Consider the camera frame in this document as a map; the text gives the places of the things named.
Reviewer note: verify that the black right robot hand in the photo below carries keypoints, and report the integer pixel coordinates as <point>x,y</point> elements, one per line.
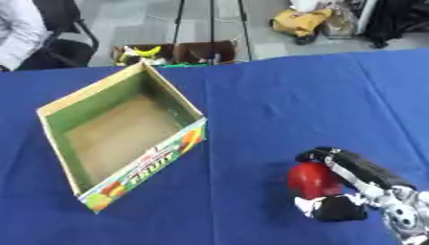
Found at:
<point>363,167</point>

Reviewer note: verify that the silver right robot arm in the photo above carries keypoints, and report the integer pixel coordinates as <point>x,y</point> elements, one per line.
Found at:
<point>408,213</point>

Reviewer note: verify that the brown cardboard box of toys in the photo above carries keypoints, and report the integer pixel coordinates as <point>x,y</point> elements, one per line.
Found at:
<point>178,52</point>

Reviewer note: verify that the cardboard box with green inside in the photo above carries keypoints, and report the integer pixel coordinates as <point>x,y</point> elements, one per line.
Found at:
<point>120,134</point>

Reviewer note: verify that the clear plastic bag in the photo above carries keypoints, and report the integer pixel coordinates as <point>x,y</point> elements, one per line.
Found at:
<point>339,22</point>

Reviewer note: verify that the yellow bag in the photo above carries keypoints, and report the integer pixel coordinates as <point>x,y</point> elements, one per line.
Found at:
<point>299,22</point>

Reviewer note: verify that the black tripod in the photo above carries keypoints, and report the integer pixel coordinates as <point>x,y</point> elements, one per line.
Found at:
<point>211,28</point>

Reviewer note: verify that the black office chair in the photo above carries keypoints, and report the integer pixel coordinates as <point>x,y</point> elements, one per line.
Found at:
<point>61,38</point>

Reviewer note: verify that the person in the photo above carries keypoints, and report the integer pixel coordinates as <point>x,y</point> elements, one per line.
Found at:
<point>19,32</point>

